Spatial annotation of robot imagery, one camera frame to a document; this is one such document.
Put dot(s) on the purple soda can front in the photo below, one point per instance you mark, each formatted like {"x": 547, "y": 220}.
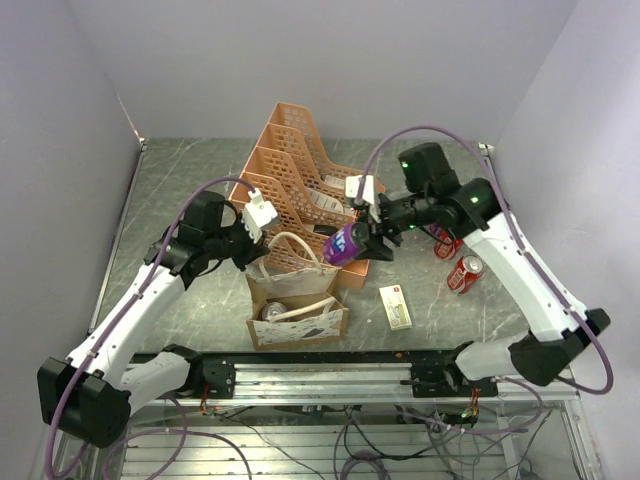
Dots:
{"x": 346, "y": 244}

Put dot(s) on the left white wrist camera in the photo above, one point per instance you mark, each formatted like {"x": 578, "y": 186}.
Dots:
{"x": 258, "y": 216}

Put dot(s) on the red soda can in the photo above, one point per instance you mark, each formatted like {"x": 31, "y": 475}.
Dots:
{"x": 446, "y": 249}
{"x": 465, "y": 273}

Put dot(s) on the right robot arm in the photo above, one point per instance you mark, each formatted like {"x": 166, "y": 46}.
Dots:
{"x": 559, "y": 326}

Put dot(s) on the aluminium mounting rail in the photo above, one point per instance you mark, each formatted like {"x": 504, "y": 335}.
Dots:
{"x": 314, "y": 384}

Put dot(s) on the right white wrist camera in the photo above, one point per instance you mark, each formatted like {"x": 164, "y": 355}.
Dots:
{"x": 362, "y": 195}

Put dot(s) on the brown canvas tote bag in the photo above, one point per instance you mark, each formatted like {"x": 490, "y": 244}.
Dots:
{"x": 314, "y": 314}

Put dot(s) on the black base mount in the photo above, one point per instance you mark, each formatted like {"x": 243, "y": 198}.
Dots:
{"x": 433, "y": 374}
{"x": 216, "y": 377}

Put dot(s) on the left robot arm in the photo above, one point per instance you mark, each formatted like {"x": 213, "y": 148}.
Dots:
{"x": 93, "y": 392}

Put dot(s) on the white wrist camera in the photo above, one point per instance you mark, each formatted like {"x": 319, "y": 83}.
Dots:
{"x": 258, "y": 216}
{"x": 362, "y": 195}

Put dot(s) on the peach plastic file organizer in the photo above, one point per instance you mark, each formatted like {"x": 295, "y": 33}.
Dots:
{"x": 289, "y": 152}

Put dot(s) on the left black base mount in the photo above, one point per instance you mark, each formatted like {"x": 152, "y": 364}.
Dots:
{"x": 216, "y": 377}

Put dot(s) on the purple Fanta can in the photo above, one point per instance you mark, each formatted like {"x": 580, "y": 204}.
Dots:
{"x": 272, "y": 309}

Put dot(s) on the white green cardboard box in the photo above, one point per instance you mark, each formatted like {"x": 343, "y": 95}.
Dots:
{"x": 395, "y": 307}

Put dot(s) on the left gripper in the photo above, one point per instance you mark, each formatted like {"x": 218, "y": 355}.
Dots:
{"x": 252, "y": 251}

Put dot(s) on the white papers in organizer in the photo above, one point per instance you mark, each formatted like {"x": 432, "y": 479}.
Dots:
{"x": 328, "y": 193}

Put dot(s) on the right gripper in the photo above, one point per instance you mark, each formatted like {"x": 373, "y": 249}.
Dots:
{"x": 376, "y": 248}

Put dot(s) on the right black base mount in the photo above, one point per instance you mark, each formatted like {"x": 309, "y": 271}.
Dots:
{"x": 433, "y": 374}

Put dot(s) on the red soda can front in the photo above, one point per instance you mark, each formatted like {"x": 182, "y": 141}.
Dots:
{"x": 465, "y": 273}

